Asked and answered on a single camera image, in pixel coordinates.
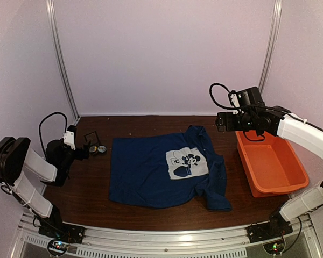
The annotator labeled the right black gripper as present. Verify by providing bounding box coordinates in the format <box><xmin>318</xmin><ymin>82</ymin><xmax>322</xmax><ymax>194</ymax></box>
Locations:
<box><xmin>216</xmin><ymin>111</ymin><xmax>256</xmax><ymax>132</ymax></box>

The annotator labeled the black brooch display box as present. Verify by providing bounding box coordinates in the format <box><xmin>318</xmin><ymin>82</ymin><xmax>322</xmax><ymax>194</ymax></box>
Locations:
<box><xmin>84</xmin><ymin>131</ymin><xmax>100</xmax><ymax>156</ymax></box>

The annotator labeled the navy white clothing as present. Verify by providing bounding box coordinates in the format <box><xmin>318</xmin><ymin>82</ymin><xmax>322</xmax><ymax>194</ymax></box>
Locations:
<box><xmin>108</xmin><ymin>125</ymin><xmax>232</xmax><ymax>211</ymax></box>

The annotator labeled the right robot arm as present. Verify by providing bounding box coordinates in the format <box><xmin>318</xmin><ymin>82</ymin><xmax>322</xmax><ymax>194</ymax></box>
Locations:
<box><xmin>209</xmin><ymin>84</ymin><xmax>323</xmax><ymax>238</ymax></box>

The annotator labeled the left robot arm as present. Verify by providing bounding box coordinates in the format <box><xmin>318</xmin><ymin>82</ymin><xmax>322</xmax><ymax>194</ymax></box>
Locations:
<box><xmin>0</xmin><ymin>137</ymin><xmax>90</xmax><ymax>239</ymax></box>

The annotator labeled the starry night round brooch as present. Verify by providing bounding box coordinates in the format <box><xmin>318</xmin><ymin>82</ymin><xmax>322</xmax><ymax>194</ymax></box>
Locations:
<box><xmin>89</xmin><ymin>146</ymin><xmax>97</xmax><ymax>153</ymax></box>

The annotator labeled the orange plastic bin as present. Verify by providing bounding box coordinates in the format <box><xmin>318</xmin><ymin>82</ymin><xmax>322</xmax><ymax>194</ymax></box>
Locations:
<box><xmin>235</xmin><ymin>131</ymin><xmax>309</xmax><ymax>198</ymax></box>

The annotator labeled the left circuit board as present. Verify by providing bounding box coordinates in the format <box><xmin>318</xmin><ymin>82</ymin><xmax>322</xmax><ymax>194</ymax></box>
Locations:
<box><xmin>47</xmin><ymin>239</ymin><xmax>70</xmax><ymax>256</ymax></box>

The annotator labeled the circuit board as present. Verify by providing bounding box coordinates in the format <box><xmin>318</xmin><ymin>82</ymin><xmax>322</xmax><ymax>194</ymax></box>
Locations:
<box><xmin>47</xmin><ymin>239</ymin><xmax>70</xmax><ymax>256</ymax></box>
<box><xmin>263</xmin><ymin>239</ymin><xmax>285</xmax><ymax>256</ymax></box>

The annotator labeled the right circuit board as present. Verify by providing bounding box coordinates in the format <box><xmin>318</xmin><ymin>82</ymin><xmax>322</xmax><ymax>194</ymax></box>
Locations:
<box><xmin>263</xmin><ymin>239</ymin><xmax>285</xmax><ymax>256</ymax></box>

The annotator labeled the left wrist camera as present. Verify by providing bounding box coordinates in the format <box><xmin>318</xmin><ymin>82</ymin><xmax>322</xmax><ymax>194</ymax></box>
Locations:
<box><xmin>63</xmin><ymin>125</ymin><xmax>76</xmax><ymax>150</ymax></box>

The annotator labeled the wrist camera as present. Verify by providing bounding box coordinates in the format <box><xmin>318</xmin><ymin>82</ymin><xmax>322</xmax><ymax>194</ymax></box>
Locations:
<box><xmin>63</xmin><ymin>125</ymin><xmax>76</xmax><ymax>150</ymax></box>
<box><xmin>228</xmin><ymin>90</ymin><xmax>240</xmax><ymax>115</ymax></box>

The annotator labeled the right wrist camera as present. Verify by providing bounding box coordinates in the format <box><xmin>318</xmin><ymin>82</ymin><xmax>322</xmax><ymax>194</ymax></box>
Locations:
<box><xmin>228</xmin><ymin>90</ymin><xmax>240</xmax><ymax>115</ymax></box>

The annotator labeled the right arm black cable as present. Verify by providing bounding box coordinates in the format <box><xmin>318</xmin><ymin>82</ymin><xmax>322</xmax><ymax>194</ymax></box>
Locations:
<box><xmin>209</xmin><ymin>82</ymin><xmax>283</xmax><ymax>119</ymax></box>

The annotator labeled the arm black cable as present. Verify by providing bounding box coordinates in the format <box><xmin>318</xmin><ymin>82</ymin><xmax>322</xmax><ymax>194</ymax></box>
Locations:
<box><xmin>209</xmin><ymin>82</ymin><xmax>283</xmax><ymax>119</ymax></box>
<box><xmin>38</xmin><ymin>112</ymin><xmax>68</xmax><ymax>162</ymax></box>

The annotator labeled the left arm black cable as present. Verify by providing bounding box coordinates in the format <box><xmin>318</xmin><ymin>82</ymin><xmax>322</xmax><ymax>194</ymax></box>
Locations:
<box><xmin>38</xmin><ymin>112</ymin><xmax>68</xmax><ymax>162</ymax></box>

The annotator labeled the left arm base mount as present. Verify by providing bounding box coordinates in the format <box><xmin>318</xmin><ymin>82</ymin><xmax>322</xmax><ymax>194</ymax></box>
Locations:
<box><xmin>38</xmin><ymin>224</ymin><xmax>85</xmax><ymax>244</ymax></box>

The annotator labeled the right aluminium frame post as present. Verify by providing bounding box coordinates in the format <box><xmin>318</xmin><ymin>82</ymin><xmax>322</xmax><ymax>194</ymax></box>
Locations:
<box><xmin>257</xmin><ymin>0</ymin><xmax>283</xmax><ymax>95</ymax></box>

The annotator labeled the aluminium frame post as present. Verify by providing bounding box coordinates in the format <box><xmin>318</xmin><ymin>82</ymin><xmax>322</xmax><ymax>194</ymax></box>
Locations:
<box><xmin>257</xmin><ymin>0</ymin><xmax>283</xmax><ymax>95</ymax></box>
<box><xmin>46</xmin><ymin>0</ymin><xmax>80</xmax><ymax>119</ymax></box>

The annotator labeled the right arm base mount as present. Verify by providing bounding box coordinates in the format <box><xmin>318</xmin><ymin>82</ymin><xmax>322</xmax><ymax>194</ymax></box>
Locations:
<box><xmin>246</xmin><ymin>222</ymin><xmax>293</xmax><ymax>243</ymax></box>

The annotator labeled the front aluminium rail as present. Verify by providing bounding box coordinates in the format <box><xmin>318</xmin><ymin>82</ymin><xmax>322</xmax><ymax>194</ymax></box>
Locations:
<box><xmin>16</xmin><ymin>206</ymin><xmax>323</xmax><ymax>258</ymax></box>

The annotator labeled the left aluminium frame post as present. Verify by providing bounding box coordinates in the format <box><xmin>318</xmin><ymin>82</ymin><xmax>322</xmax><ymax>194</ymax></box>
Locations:
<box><xmin>46</xmin><ymin>0</ymin><xmax>80</xmax><ymax>119</ymax></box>

